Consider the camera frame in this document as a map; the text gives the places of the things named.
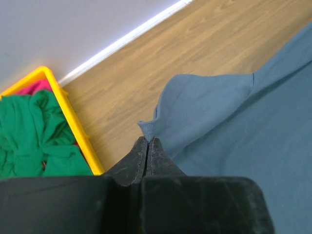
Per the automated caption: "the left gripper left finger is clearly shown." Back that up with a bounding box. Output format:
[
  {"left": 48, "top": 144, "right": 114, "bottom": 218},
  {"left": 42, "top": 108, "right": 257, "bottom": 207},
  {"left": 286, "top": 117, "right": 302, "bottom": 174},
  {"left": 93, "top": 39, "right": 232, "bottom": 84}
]
[{"left": 0, "top": 137, "right": 148, "bottom": 234}]

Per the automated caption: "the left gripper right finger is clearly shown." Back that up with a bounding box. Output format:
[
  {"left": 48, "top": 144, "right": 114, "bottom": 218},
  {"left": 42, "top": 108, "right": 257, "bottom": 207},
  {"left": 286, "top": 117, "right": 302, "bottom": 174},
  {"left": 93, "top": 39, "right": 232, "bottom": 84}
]
[{"left": 129, "top": 137, "right": 274, "bottom": 234}]

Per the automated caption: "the blue-grey t-shirt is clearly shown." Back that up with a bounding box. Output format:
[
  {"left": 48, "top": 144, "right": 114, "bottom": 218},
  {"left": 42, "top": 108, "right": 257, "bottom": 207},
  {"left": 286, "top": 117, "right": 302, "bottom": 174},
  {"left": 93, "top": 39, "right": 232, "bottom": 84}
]
[{"left": 138, "top": 24, "right": 312, "bottom": 234}]

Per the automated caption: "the green t-shirt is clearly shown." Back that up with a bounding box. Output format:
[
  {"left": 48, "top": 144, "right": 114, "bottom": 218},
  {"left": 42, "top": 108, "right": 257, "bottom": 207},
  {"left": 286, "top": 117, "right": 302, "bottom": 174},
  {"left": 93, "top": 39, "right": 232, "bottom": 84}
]
[{"left": 0, "top": 90, "right": 93, "bottom": 179}]

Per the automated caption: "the yellow plastic tray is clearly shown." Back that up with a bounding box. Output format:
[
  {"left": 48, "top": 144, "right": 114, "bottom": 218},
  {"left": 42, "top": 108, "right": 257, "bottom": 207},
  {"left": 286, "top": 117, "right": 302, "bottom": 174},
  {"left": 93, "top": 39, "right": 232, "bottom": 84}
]
[{"left": 0, "top": 66, "right": 105, "bottom": 176}]

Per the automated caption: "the pink t-shirt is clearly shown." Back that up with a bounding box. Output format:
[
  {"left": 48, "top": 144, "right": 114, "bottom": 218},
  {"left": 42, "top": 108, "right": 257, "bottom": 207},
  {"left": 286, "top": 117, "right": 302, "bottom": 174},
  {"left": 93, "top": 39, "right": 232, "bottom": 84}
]
[{"left": 16, "top": 79, "right": 53, "bottom": 95}]

